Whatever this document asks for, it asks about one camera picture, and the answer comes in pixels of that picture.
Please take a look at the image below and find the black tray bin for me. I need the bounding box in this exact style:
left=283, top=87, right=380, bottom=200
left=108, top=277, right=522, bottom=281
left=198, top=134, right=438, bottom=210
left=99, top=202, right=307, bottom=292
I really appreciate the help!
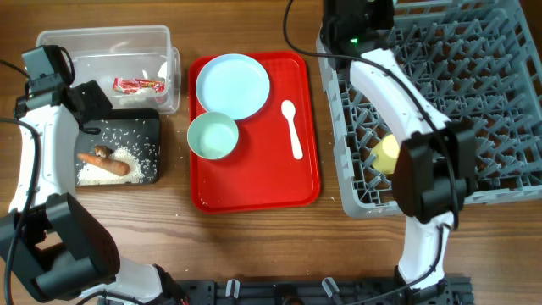
left=75, top=108, right=161, bottom=186

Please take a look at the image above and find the clear plastic bin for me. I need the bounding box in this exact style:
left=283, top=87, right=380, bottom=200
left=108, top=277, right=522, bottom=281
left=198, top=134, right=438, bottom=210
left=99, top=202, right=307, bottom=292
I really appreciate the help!
left=36, top=25, right=181, bottom=114

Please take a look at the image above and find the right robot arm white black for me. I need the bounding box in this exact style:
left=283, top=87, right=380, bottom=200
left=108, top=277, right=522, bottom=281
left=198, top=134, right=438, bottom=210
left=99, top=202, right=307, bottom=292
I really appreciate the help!
left=319, top=1, right=475, bottom=296

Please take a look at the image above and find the white plastic spoon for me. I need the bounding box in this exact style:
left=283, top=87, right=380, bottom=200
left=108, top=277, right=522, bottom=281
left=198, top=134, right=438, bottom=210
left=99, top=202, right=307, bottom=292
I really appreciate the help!
left=281, top=100, right=303, bottom=160

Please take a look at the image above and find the green bowl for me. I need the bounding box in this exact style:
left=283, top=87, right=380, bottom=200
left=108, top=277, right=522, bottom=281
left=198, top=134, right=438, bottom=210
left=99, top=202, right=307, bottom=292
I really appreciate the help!
left=187, top=112, right=239, bottom=160

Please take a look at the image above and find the yellow cup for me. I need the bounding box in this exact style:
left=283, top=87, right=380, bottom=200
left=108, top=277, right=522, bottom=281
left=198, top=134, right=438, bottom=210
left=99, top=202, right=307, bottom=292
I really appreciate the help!
left=371, top=134, right=400, bottom=175

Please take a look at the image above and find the white tissue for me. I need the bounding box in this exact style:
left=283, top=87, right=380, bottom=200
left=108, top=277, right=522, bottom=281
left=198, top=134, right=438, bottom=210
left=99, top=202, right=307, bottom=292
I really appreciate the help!
left=157, top=62, right=168, bottom=79

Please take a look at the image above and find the red snack wrapper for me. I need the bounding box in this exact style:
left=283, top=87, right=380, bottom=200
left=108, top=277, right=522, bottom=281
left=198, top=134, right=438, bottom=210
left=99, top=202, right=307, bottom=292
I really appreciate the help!
left=113, top=78, right=165, bottom=94

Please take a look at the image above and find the grey dishwasher rack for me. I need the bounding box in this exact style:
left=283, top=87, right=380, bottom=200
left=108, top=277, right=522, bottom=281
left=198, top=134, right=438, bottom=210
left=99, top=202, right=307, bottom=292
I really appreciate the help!
left=319, top=1, right=541, bottom=218

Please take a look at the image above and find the red serving tray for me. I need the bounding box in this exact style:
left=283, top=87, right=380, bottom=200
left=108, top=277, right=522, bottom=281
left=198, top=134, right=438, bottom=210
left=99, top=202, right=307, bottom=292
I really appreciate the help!
left=190, top=51, right=321, bottom=214

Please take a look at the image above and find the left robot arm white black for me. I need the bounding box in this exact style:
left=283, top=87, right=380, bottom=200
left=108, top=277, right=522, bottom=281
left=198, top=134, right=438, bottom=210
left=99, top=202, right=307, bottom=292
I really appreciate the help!
left=1, top=80, right=190, bottom=304

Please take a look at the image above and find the white rice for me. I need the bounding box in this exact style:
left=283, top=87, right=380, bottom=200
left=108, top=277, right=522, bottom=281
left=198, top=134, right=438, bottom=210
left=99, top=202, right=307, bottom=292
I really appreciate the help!
left=76, top=146, right=144, bottom=186

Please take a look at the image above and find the orange carrot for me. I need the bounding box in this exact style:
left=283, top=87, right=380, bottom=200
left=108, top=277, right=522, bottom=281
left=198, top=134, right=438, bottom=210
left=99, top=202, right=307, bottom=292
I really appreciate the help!
left=77, top=153, right=130, bottom=176

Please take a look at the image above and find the light blue plate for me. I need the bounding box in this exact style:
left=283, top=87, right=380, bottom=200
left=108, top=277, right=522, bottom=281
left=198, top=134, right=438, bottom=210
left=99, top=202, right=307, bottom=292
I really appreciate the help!
left=196, top=53, right=270, bottom=120

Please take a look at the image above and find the brown food scrap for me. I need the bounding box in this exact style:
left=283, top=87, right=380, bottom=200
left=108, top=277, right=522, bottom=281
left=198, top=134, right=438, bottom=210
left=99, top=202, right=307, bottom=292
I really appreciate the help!
left=94, top=145, right=113, bottom=158

